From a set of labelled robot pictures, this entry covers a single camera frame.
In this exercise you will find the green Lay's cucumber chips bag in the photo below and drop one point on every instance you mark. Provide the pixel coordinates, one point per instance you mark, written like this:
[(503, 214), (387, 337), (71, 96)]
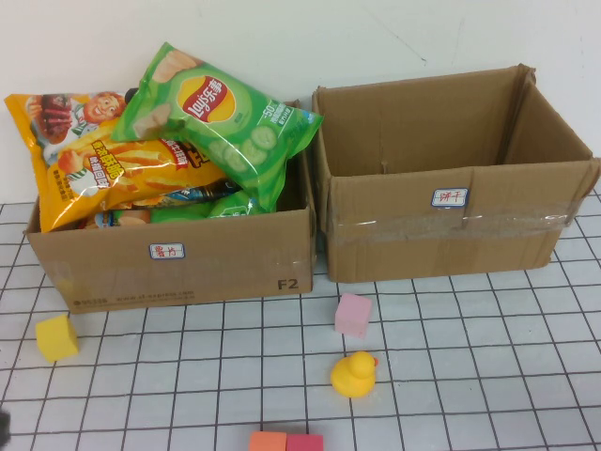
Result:
[(225, 117)]

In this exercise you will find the cardboard box with F2 print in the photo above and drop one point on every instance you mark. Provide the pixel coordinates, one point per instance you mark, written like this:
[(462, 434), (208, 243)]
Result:
[(235, 268)]

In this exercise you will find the pink foam cube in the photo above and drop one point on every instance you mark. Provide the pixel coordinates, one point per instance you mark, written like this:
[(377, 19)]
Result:
[(352, 315)]

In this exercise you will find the yellow fries snack bag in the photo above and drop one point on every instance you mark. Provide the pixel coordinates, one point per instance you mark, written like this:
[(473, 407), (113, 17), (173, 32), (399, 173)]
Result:
[(94, 188)]

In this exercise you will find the plain green snack bag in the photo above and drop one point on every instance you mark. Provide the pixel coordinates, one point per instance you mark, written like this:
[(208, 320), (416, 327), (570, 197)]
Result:
[(230, 209)]

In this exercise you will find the orange foam block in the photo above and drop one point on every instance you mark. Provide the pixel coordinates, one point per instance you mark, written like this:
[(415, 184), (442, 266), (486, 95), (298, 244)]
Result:
[(267, 442)]

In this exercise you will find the yellow foam cube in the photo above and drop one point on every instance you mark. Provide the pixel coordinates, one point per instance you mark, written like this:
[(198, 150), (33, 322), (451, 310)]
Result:
[(56, 338)]

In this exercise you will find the yellow rubber duck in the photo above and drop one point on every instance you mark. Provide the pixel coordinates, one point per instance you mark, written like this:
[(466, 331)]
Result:
[(352, 376)]

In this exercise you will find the red foam block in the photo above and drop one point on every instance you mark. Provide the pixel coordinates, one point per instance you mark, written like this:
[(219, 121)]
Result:
[(305, 444)]

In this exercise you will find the taped cardboard box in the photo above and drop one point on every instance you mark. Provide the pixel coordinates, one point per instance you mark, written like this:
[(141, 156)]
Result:
[(399, 225)]

